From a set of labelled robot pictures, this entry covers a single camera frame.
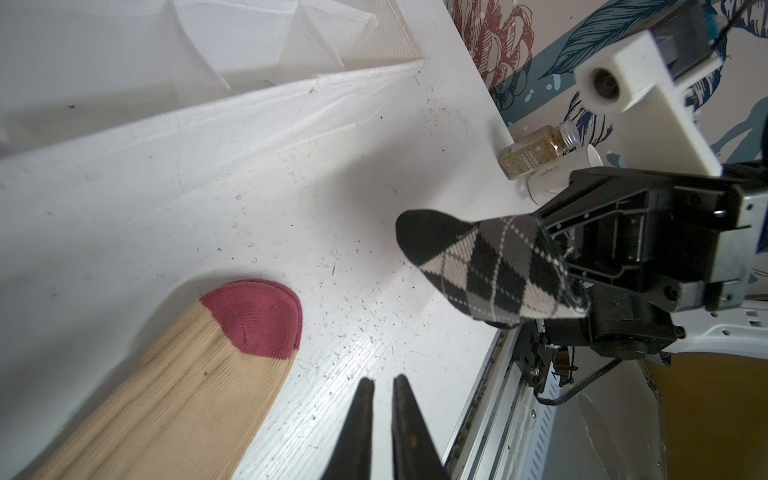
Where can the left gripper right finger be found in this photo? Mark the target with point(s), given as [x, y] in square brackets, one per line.
[414, 454]

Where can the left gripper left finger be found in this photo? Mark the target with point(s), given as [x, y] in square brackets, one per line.
[351, 457]

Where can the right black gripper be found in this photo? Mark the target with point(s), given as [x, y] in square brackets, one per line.
[645, 246]

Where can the black grey argyle sock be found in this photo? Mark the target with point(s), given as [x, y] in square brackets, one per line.
[503, 271]

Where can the white paper cup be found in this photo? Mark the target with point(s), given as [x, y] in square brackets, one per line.
[549, 180]

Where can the amber jar with lid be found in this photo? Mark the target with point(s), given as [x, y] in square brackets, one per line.
[542, 146]

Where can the beige maroon striped sock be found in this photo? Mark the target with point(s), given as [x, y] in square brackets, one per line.
[197, 398]

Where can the white compartment organizer tray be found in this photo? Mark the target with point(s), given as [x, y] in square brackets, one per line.
[74, 68]

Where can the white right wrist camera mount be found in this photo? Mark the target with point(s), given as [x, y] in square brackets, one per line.
[630, 83]

